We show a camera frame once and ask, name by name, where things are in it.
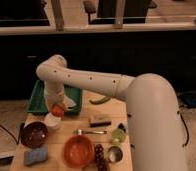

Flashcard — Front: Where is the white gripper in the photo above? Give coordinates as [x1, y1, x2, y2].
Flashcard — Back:
[44, 85, 66, 109]

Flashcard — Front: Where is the red orange apple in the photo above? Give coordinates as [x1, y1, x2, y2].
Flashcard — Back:
[51, 105, 65, 117]

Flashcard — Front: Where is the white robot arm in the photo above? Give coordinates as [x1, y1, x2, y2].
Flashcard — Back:
[36, 55, 188, 171]

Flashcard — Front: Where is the white paper cup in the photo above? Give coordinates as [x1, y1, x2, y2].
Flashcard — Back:
[44, 113, 61, 130]

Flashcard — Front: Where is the small metal cup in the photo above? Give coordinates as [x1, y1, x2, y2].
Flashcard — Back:
[107, 146, 123, 163]

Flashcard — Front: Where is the white folded cloth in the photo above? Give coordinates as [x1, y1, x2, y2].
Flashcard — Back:
[65, 96, 76, 109]

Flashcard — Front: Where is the green plastic tray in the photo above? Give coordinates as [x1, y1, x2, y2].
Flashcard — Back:
[27, 80, 82, 115]

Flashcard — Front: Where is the metal fork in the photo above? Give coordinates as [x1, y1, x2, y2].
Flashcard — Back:
[73, 129, 107, 135]

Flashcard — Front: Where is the purple bowl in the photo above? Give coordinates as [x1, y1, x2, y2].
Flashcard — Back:
[20, 122, 48, 148]

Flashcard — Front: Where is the wooden block with black base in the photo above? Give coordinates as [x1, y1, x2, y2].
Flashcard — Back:
[89, 116, 111, 127]

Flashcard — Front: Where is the green chili pepper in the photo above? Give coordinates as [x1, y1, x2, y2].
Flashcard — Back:
[89, 96, 111, 105]

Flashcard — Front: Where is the orange bowl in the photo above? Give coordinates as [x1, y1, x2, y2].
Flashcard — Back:
[62, 135, 94, 168]

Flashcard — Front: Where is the blue sponge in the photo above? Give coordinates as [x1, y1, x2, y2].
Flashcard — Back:
[23, 147, 48, 166]

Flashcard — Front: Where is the dark grape bunch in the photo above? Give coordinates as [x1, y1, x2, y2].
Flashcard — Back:
[94, 144, 107, 171]

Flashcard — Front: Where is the dark blue object on floor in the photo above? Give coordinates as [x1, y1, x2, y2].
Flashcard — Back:
[180, 93, 196, 108]

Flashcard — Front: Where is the black cable left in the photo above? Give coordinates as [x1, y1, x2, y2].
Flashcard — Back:
[0, 118, 19, 145]

